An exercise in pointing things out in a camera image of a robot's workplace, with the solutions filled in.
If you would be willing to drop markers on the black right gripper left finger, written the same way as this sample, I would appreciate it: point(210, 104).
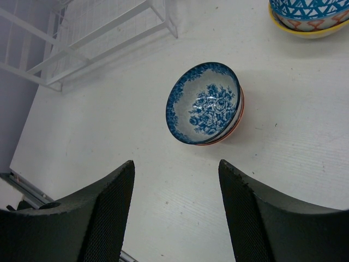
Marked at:
point(88, 225)

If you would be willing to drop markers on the yellow teal patterned bowl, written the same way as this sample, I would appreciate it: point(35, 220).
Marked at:
point(305, 35)

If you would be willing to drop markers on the clear acrylic dish rack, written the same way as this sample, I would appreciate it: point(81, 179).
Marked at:
point(45, 42)

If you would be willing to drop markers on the orange floral bowl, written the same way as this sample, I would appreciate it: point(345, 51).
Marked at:
point(237, 122)

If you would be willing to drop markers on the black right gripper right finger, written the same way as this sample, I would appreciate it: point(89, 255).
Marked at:
point(268, 225)

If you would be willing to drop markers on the blue triangle pattern bowl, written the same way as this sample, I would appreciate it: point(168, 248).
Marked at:
point(307, 16)

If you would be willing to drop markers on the dark navy bowl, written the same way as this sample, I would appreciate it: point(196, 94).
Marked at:
point(204, 103)

